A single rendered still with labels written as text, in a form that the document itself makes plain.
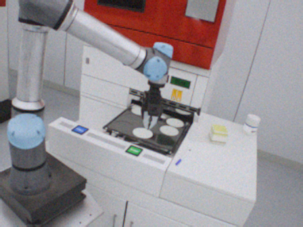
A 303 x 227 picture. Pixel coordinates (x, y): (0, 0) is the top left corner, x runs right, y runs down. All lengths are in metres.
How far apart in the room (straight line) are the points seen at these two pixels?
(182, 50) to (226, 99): 1.72
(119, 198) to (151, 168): 0.25
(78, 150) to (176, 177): 0.43
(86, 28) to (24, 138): 0.36
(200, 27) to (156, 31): 0.24
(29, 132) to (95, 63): 0.98
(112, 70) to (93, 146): 0.69
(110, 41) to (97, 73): 0.96
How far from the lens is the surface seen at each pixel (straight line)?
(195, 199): 1.02
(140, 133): 1.29
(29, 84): 0.89
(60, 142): 1.18
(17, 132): 0.81
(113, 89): 1.67
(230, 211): 1.03
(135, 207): 1.15
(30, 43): 0.86
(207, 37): 1.36
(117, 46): 0.76
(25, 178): 0.89
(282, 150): 3.30
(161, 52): 0.97
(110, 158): 1.05
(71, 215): 0.97
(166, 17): 1.40
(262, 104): 3.04
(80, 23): 0.73
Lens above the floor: 1.55
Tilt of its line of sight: 26 degrees down
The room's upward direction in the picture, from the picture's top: 11 degrees clockwise
